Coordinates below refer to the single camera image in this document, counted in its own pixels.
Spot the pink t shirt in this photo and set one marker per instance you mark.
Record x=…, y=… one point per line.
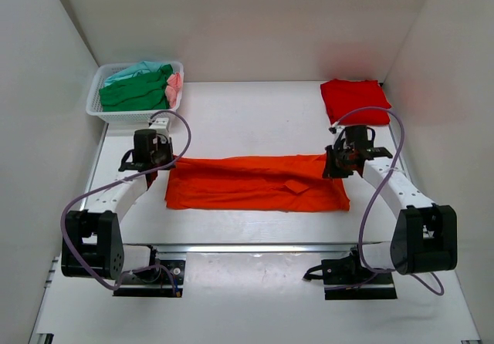
x=173, y=88

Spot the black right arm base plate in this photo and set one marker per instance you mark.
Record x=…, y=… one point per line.
x=345, y=279

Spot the orange t shirt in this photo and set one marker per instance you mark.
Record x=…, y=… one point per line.
x=256, y=183

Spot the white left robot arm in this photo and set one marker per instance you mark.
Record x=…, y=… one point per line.
x=95, y=231

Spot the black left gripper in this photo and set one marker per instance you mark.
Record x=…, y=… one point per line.
x=167, y=143

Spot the aluminium table rail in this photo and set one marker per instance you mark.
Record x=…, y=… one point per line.
x=150, y=222

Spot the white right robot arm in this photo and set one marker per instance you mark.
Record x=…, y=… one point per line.
x=425, y=233

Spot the teal t shirt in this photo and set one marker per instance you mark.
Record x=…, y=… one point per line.
x=137, y=69

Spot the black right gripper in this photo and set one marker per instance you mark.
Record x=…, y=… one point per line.
x=330, y=171

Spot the folded red t shirt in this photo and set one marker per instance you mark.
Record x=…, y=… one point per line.
x=341, y=97

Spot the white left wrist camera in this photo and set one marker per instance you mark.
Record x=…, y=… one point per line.
x=161, y=125

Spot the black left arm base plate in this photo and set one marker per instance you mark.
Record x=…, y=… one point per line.
x=155, y=283

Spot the green t shirt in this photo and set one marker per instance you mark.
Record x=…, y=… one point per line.
x=144, y=91

